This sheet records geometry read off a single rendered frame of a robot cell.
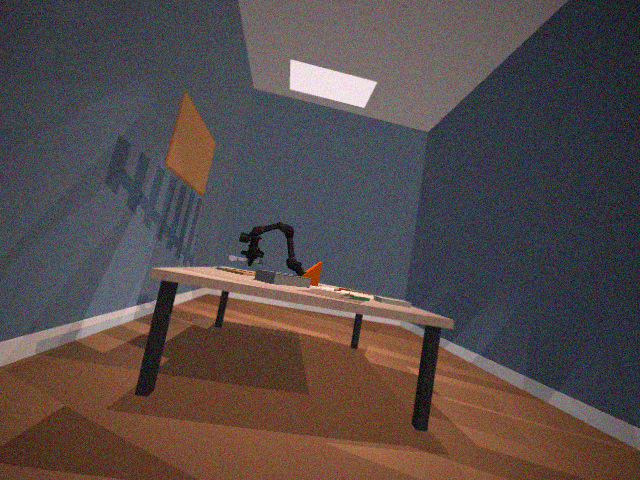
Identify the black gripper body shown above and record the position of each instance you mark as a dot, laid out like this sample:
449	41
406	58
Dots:
252	251

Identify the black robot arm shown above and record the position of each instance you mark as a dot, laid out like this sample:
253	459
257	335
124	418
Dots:
289	232

